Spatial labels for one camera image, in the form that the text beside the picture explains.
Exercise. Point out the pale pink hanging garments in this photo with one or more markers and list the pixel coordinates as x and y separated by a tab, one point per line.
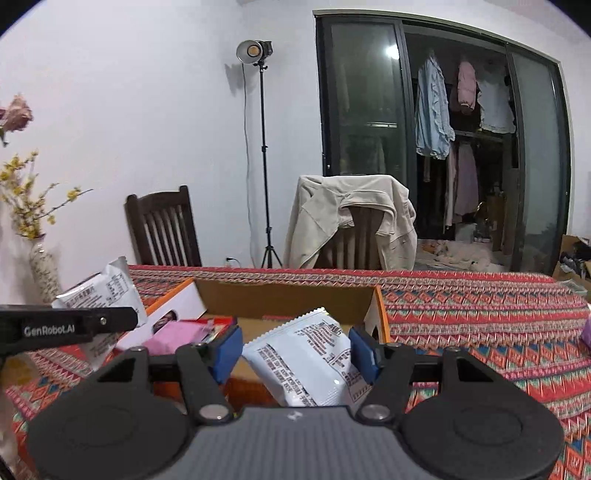
466	180

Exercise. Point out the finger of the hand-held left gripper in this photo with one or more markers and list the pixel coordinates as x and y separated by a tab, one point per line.
117	318

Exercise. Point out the light blue hanging shirt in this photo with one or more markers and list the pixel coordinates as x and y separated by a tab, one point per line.
431	110

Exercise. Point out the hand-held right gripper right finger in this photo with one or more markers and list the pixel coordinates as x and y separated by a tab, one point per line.
364	355

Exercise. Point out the studio light on stand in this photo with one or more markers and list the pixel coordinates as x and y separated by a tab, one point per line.
251	50

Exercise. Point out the dark wooden chair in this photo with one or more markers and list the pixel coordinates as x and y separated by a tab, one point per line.
159	203

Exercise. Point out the white hanging shirt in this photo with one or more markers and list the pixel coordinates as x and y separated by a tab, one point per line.
496	106

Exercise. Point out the wardrobe with hanging clothes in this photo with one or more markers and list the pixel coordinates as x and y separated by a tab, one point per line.
364	83

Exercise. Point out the brown wooden chair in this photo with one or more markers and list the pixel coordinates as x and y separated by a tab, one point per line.
360	240

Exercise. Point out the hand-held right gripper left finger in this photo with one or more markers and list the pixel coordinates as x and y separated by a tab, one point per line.
226	353

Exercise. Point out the purple tissue pack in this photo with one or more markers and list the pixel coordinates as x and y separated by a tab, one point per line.
587	332

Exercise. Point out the red orange cardboard box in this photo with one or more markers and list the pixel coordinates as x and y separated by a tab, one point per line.
277	300

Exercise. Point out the floral patterned vase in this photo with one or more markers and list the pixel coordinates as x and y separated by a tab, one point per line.
44	272

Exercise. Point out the yellow flower branches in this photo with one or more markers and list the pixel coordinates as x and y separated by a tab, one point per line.
28	229

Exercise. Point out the beige jacket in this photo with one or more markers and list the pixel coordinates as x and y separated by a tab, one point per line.
323	207

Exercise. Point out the pink hanging jacket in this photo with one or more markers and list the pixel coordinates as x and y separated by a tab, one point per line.
466	87

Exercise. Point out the open cardboard carton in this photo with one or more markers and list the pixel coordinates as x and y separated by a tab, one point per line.
570	242

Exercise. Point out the white snack packet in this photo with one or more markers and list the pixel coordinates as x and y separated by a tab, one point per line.
304	355
106	286

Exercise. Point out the pink snack packet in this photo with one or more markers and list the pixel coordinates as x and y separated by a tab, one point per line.
175	337

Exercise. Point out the white fluffy dog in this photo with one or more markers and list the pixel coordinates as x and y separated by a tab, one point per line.
461	253

